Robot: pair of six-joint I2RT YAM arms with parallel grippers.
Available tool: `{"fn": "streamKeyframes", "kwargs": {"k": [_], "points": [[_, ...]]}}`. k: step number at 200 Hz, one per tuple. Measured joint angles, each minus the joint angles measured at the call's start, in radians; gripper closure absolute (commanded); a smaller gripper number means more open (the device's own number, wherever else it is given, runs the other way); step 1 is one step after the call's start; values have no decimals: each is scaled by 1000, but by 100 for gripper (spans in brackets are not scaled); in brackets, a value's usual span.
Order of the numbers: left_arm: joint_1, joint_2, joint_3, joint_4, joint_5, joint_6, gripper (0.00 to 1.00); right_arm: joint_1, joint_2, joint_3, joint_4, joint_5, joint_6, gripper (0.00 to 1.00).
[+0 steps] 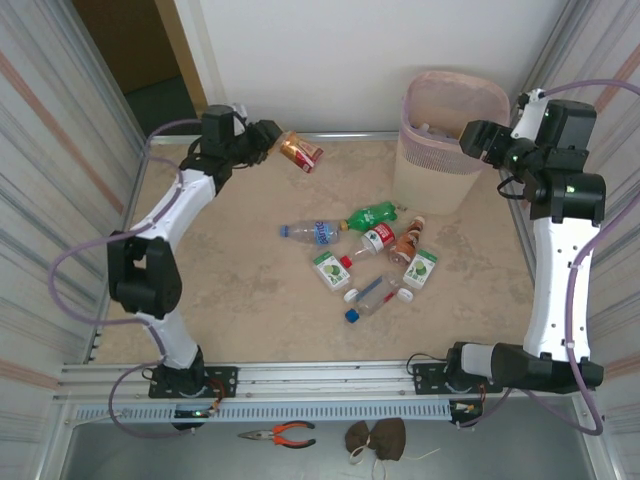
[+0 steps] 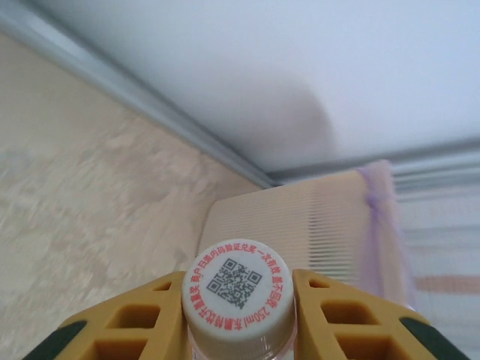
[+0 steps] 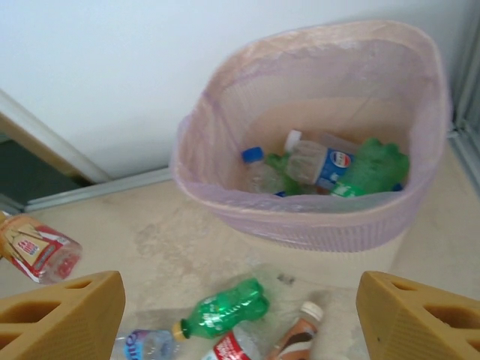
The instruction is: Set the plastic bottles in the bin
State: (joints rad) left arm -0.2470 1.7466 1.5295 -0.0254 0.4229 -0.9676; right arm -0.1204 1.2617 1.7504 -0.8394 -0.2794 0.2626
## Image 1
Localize amber bottle red label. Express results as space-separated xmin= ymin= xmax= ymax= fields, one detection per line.
xmin=278 ymin=130 xmax=325 ymax=174

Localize clear bottle blue pink label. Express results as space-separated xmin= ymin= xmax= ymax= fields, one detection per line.
xmin=278 ymin=218 xmax=344 ymax=247

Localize square bottle lime label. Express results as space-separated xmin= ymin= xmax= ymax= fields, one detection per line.
xmin=397 ymin=248 xmax=440 ymax=305
xmin=312 ymin=251 xmax=361 ymax=305

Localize green bottle with label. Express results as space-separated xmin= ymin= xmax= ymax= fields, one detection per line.
xmin=339 ymin=200 xmax=400 ymax=234

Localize clear bottle blue cap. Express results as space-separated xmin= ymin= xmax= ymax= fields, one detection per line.
xmin=344 ymin=273 xmax=402 ymax=325

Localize translucent purple bin liner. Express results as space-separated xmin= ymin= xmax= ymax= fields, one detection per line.
xmin=399 ymin=70 xmax=511 ymax=176

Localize cream slatted waste bin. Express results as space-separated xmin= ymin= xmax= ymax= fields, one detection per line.
xmin=391 ymin=70 xmax=511 ymax=217

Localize brown label drink bottle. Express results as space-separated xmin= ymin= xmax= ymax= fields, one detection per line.
xmin=388 ymin=215 xmax=427 ymax=265

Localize clear bottle red label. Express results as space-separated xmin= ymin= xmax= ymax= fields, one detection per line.
xmin=340 ymin=223 xmax=397 ymax=266

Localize brown cloth pouch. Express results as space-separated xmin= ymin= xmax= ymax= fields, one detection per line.
xmin=343 ymin=417 xmax=442 ymax=476

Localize grey metal shelf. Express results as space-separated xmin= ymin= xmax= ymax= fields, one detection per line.
xmin=64 ymin=422 xmax=601 ymax=480

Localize tan white door frame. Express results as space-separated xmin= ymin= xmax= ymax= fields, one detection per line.
xmin=152 ymin=0 xmax=226 ymax=134

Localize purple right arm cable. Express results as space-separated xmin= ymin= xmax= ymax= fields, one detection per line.
xmin=457 ymin=79 xmax=640 ymax=436

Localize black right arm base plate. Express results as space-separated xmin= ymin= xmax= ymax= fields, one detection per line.
xmin=412 ymin=362 xmax=504 ymax=396

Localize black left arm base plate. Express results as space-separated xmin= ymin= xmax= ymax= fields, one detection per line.
xmin=148 ymin=366 xmax=239 ymax=400

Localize slotted grey cable duct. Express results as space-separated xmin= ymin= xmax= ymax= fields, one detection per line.
xmin=73 ymin=401 xmax=454 ymax=425

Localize orange handled pliers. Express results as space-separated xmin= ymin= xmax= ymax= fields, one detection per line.
xmin=237 ymin=421 xmax=317 ymax=449

